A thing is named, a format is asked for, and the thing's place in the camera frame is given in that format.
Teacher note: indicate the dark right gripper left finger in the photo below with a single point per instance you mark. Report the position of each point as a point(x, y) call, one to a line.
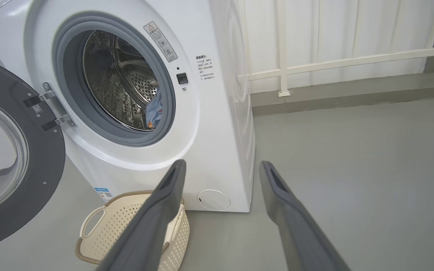
point(153, 226)

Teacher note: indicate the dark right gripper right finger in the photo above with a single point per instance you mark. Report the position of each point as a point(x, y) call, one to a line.
point(296, 226)

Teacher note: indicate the blue cartoon print garment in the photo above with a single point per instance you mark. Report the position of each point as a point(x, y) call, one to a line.
point(155, 109)

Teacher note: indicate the washing machine glass door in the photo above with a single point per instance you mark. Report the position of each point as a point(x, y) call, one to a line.
point(47, 169)

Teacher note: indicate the white front-load washing machine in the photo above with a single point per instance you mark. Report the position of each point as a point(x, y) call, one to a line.
point(209, 150)

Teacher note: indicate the stainless steel washing machine drum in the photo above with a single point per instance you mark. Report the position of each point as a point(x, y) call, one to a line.
point(111, 82)

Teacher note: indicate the black door latch socket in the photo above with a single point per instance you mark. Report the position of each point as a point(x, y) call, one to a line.
point(182, 78)

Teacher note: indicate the metal door hinge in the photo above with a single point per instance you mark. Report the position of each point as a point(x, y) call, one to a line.
point(55, 105)

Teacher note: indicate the grey rubber door gasket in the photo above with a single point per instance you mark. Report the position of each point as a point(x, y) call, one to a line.
point(66, 82)

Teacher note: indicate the cream perforated laundry basket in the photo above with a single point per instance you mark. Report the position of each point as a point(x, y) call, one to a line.
point(107, 233)

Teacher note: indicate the blue energy label sticker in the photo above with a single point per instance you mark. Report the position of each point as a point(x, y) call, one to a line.
point(104, 194)

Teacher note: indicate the round white filter cover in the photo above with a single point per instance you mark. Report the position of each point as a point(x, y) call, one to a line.
point(213, 200)

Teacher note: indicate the small QR code sticker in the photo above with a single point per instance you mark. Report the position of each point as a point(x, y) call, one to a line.
point(37, 109)

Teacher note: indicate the white metal railing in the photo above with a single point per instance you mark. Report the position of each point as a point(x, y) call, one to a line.
point(283, 45)

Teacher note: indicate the warning sticker strip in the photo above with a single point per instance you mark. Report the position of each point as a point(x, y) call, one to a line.
point(160, 41)

